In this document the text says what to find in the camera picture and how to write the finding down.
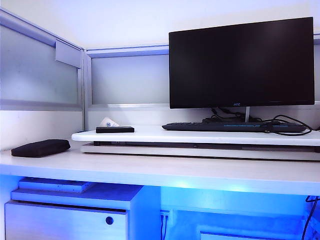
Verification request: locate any black portable hard drive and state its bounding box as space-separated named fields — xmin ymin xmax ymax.
xmin=95 ymin=126 xmax=135 ymax=134

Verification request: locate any black USB data cable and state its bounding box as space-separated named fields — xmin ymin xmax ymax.
xmin=259 ymin=114 xmax=314 ymax=137

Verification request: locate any white desk riser board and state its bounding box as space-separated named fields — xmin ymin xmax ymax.
xmin=71 ymin=124 xmax=320 ymax=147

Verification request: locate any grey desk riser base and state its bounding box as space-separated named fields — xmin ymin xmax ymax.
xmin=79 ymin=141 xmax=320 ymax=161

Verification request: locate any white paper cup blue logo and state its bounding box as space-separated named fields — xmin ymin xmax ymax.
xmin=99 ymin=116 xmax=120 ymax=128

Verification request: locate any frosted rear partition panel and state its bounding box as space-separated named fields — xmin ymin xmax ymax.
xmin=85 ymin=33 xmax=320 ymax=109

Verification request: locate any black keyboard with blue stripe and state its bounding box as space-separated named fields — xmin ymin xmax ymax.
xmin=161 ymin=121 xmax=308 ymax=133

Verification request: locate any black computer monitor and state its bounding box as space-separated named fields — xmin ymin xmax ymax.
xmin=168 ymin=16 xmax=316 ymax=110

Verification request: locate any black soft pouch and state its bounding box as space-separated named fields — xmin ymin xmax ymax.
xmin=10 ymin=139 xmax=71 ymax=159

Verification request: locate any white flat slab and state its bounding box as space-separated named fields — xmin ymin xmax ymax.
xmin=18 ymin=176 xmax=97 ymax=194

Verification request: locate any frosted side partition panel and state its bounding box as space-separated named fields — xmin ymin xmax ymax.
xmin=0 ymin=8 xmax=84 ymax=112

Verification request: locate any white drawer cabinet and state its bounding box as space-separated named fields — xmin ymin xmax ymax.
xmin=4 ymin=183 xmax=145 ymax=240

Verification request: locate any black monitor cable bundle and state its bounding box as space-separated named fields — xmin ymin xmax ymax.
xmin=201 ymin=106 xmax=247 ymax=124

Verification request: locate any grey partition corner post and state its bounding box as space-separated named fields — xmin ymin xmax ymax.
xmin=78 ymin=48 xmax=93 ymax=132

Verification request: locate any wall socket with plugs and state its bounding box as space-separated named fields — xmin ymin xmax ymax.
xmin=159 ymin=210 xmax=171 ymax=240

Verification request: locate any grey partition hanging bracket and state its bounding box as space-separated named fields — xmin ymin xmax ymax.
xmin=54 ymin=38 xmax=83 ymax=70

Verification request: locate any black hanging cable under desk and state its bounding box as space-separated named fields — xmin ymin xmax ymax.
xmin=300 ymin=195 xmax=320 ymax=240

